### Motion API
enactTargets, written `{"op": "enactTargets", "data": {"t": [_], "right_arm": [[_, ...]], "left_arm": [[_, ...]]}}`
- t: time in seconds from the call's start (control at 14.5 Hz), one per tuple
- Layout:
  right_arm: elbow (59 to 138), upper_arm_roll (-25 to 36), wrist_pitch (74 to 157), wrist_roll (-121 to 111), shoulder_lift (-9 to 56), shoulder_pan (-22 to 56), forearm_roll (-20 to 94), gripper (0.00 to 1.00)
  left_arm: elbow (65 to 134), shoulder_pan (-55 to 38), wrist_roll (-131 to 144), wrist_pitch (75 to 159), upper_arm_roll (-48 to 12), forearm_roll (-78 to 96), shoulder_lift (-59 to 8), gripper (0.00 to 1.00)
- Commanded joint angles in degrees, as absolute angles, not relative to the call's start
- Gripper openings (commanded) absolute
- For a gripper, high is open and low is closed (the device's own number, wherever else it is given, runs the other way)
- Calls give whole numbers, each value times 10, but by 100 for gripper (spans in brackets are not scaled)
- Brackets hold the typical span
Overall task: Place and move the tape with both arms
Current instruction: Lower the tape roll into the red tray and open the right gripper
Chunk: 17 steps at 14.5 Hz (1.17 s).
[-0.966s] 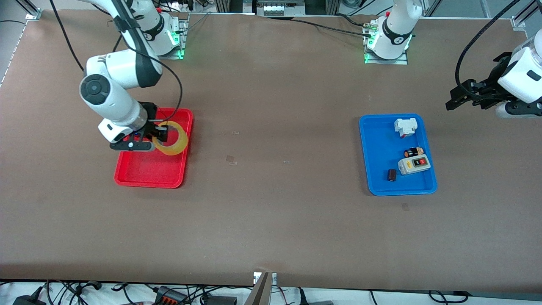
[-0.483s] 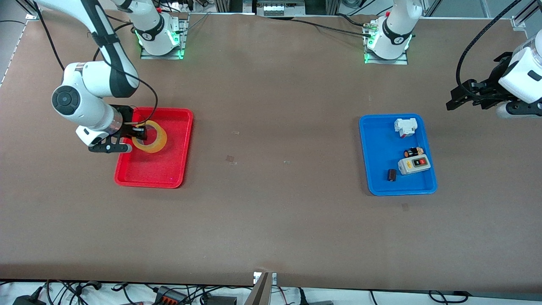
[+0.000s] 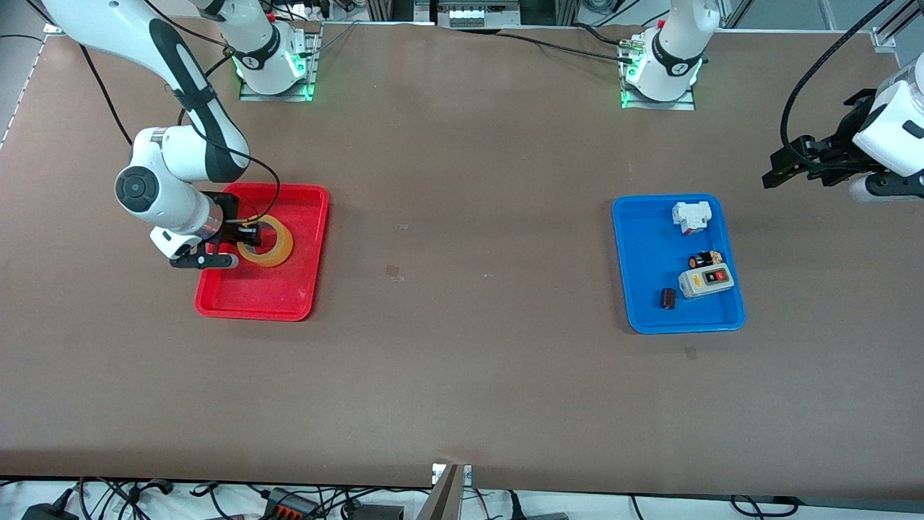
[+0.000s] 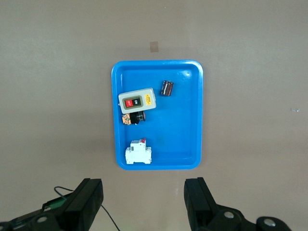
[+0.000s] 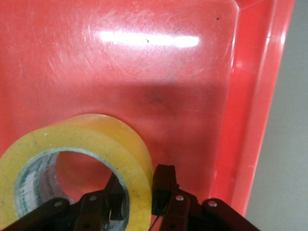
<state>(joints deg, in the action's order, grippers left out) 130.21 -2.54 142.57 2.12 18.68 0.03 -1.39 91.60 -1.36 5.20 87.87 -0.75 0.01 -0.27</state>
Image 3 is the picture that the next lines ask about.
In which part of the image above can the yellow clear tape roll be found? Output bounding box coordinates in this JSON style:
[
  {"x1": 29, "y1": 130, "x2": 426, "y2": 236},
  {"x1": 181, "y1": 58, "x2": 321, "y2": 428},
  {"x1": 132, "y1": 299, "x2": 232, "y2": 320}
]
[{"x1": 236, "y1": 214, "x2": 295, "y2": 269}]

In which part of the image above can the red plastic tray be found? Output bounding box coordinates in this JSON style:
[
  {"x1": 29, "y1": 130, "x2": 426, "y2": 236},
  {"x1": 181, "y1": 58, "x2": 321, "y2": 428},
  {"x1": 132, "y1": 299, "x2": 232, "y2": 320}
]
[{"x1": 194, "y1": 182, "x2": 331, "y2": 322}]

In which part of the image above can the white circuit breaker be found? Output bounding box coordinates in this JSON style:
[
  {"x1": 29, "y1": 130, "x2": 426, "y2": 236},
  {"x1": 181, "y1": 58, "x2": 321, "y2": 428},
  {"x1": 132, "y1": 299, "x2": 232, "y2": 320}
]
[{"x1": 671, "y1": 200, "x2": 713, "y2": 237}]

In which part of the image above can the blue plastic tray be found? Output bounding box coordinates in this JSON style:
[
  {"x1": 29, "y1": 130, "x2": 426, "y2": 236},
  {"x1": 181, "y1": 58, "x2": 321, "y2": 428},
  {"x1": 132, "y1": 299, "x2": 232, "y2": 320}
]
[{"x1": 611, "y1": 193, "x2": 746, "y2": 335}]

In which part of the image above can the black orange power strip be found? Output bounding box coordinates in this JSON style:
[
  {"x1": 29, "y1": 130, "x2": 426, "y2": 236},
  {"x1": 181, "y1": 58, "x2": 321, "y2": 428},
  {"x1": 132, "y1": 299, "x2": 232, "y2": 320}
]
[{"x1": 261, "y1": 488, "x2": 320, "y2": 519}]

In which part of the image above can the white terminal block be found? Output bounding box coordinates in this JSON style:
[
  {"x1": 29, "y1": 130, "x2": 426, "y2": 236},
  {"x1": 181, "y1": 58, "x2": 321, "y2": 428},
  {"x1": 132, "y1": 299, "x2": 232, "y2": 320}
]
[{"x1": 448, "y1": 6, "x2": 507, "y2": 28}]

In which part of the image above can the black power adapter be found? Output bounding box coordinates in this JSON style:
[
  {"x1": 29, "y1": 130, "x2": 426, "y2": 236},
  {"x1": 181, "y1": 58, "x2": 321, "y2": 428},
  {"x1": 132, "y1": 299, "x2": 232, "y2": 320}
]
[{"x1": 20, "y1": 502, "x2": 80, "y2": 520}]

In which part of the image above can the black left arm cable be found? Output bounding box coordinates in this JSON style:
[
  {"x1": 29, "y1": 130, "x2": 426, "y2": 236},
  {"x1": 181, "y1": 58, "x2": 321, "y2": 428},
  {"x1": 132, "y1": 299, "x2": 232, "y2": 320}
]
[{"x1": 781, "y1": 0, "x2": 897, "y2": 154}]

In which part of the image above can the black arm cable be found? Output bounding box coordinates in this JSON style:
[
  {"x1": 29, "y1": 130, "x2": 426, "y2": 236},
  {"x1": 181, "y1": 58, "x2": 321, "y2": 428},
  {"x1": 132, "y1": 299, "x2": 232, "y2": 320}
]
[
  {"x1": 781, "y1": 0, "x2": 897, "y2": 154},
  {"x1": 22, "y1": 0, "x2": 282, "y2": 225}
]

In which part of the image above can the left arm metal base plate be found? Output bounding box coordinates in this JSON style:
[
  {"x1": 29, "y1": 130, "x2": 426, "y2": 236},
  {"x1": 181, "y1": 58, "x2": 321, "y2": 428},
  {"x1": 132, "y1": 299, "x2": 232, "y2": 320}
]
[{"x1": 621, "y1": 71, "x2": 697, "y2": 111}]

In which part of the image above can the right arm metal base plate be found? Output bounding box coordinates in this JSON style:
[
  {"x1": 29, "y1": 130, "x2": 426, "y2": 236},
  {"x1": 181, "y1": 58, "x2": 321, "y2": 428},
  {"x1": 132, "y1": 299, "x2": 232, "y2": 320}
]
[{"x1": 238, "y1": 22, "x2": 320, "y2": 103}]

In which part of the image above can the grey push-button switch box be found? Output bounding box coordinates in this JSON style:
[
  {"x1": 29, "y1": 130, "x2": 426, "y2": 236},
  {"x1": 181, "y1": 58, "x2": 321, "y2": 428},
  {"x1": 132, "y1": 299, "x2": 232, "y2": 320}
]
[{"x1": 678, "y1": 264, "x2": 735, "y2": 300}]

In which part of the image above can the aluminium frame profile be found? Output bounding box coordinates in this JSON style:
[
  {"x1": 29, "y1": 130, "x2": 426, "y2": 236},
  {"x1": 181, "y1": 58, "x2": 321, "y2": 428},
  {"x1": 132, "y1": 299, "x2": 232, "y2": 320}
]
[{"x1": 870, "y1": 0, "x2": 924, "y2": 50}]

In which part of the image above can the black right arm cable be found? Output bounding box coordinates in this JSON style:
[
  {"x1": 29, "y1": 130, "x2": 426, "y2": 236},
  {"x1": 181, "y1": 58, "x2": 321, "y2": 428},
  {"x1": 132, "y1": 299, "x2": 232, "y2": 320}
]
[{"x1": 22, "y1": 0, "x2": 282, "y2": 225}]

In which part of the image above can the thin grey cable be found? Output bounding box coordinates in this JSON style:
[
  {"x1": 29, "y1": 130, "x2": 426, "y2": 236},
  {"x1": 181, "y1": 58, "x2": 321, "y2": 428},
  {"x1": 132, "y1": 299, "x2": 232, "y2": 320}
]
[{"x1": 316, "y1": 20, "x2": 435, "y2": 53}]

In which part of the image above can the black cable on table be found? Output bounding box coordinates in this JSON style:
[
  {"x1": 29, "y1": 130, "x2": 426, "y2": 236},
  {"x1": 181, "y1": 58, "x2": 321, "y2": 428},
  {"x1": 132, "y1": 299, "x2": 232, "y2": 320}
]
[{"x1": 497, "y1": 23, "x2": 637, "y2": 64}]

